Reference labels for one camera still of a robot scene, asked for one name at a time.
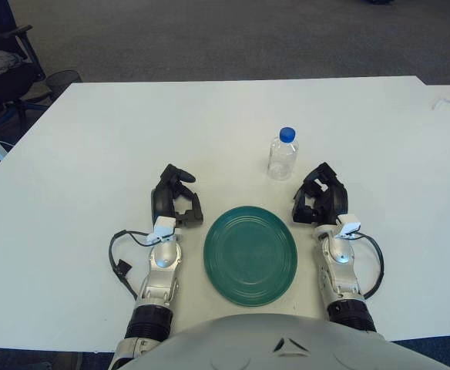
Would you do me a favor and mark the grey robot torso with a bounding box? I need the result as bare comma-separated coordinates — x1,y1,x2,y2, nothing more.
116,312,450,370

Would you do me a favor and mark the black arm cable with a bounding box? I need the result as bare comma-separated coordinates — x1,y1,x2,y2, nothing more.
354,232,385,301
108,230,153,301

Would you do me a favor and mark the black office chair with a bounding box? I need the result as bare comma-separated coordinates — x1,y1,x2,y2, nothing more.
0,0,52,130

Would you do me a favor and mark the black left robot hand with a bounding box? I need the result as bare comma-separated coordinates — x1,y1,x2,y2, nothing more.
149,163,205,228

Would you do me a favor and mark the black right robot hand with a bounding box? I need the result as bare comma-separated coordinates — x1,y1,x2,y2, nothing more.
290,161,350,225

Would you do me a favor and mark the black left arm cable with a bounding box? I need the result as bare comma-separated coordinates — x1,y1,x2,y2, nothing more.
108,230,153,301

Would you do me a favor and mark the black mesh wastebasket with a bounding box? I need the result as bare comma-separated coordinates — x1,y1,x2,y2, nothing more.
45,69,82,101

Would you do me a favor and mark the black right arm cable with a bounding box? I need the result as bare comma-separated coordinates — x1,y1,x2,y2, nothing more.
354,232,385,301

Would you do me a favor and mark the green round plate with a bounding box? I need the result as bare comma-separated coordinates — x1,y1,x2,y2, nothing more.
203,206,299,308

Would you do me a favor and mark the clear bottle with blue cap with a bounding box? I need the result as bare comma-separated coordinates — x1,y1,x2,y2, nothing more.
267,126,300,181

